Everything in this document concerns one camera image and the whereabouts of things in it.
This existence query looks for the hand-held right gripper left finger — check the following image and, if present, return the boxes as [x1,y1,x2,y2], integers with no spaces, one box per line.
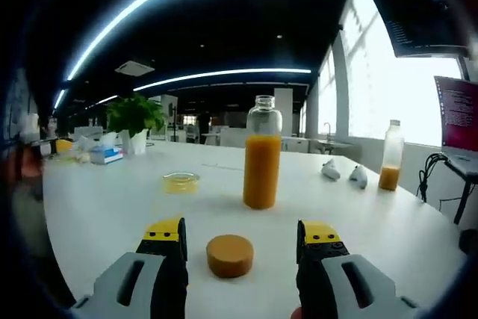
[70,217,190,319]

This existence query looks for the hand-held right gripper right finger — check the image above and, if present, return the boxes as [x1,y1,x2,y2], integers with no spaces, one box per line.
[297,220,419,319]

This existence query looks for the brown cork bottle cap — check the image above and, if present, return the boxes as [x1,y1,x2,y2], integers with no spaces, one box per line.
[205,234,255,279]

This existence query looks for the clear Petri dish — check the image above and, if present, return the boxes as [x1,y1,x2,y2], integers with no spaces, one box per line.
[163,175,200,196]

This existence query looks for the clear Petri dish lid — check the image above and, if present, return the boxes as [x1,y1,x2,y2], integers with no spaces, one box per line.
[161,171,202,190]

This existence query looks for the tall orange liquid culture bottle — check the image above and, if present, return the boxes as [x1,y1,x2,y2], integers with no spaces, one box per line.
[242,95,284,211]

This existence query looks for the small orange liquid glass bottle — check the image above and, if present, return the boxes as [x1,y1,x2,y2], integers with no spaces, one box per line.
[377,119,406,192]

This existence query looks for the white table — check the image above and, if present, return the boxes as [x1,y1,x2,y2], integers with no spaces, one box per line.
[42,138,468,319]

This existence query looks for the blue tissue pack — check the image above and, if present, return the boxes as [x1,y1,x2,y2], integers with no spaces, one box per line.
[90,133,125,166]

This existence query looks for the black laptop stand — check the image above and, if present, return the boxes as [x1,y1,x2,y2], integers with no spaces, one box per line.
[453,179,478,226]

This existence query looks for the potted green plant white pot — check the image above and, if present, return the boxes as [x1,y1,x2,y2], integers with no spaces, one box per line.
[107,93,168,156]

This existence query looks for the short ceiling light strip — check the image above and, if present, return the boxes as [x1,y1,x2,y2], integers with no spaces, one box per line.
[53,88,67,110]

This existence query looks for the laptop with purple screen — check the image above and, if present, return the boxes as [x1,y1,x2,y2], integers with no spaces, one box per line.
[433,75,478,182]

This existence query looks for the ceiling air conditioner unit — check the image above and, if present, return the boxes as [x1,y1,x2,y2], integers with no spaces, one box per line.
[114,60,155,77]

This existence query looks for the black cable bundle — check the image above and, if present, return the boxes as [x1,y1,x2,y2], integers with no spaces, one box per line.
[417,152,450,203]

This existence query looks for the wall monitor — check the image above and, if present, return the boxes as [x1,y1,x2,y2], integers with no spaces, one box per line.
[366,0,472,59]

